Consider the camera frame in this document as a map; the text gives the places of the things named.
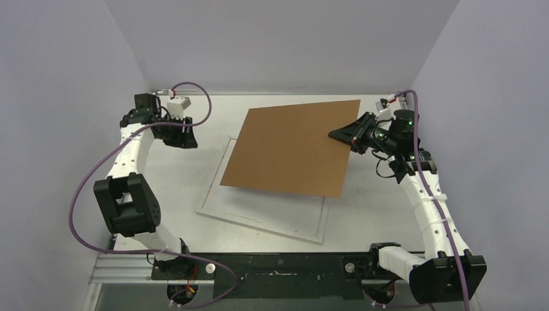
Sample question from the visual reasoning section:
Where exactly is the brown backing board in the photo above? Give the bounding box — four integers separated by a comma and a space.
220, 99, 361, 198

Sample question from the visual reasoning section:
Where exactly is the white picture frame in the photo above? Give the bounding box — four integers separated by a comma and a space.
195, 137, 330, 245

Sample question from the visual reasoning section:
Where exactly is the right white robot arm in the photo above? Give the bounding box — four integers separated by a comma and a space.
328, 109, 487, 305

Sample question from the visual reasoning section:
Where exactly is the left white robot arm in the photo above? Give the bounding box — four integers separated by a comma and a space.
93, 93, 198, 279

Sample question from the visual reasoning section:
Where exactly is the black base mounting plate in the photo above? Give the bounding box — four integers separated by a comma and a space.
150, 252, 399, 300

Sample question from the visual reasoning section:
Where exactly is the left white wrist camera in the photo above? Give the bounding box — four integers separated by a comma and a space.
166, 91, 191, 120

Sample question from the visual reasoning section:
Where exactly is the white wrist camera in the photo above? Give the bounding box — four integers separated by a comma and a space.
166, 91, 191, 120
375, 94, 405, 114

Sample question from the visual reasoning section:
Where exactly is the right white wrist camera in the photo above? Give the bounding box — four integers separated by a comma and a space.
375, 94, 405, 114

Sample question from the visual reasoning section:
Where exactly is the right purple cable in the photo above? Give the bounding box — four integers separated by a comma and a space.
364, 89, 473, 310

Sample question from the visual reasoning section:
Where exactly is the aluminium front rail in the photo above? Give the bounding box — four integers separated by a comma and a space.
89, 253, 476, 285

